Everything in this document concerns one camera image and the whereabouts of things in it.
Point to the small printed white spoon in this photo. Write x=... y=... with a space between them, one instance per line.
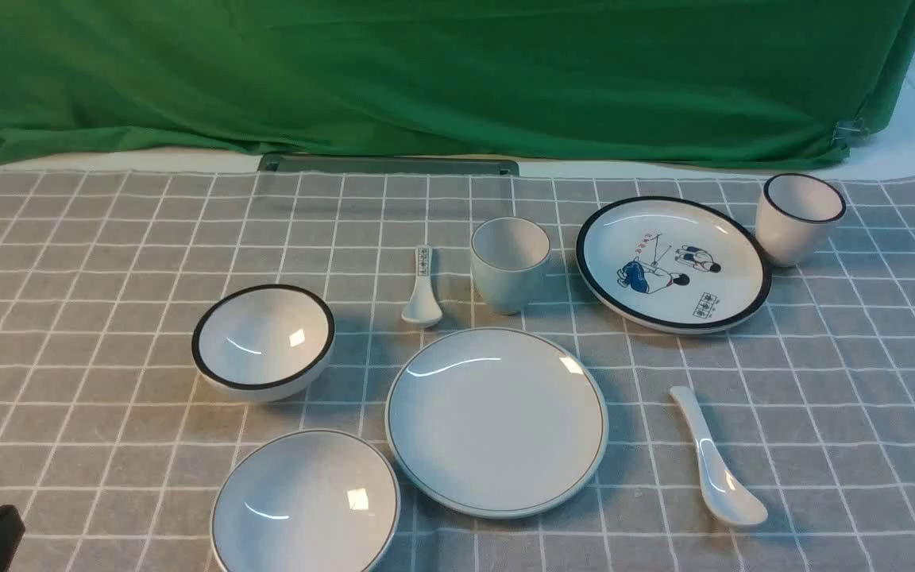
x=422 y=309

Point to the pale green cup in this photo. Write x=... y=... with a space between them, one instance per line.
x=509 y=257

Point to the grey checked tablecloth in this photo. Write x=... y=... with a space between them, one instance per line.
x=113 y=448

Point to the black-rimmed white cup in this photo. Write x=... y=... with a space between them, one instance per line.
x=795 y=215

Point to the large white ceramic spoon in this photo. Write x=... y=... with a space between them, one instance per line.
x=727 y=500

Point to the illustrated black-rimmed plate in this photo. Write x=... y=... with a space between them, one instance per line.
x=672 y=265

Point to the pale green large plate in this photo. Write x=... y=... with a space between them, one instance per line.
x=496 y=423

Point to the black-rimmed white bowl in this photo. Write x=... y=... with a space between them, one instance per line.
x=264 y=343

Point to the green backdrop cloth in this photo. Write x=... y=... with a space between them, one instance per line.
x=713 y=84

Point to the pale green shallow bowl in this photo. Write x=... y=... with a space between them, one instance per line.
x=316 y=500

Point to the metal binder clip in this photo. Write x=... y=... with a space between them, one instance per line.
x=851 y=133

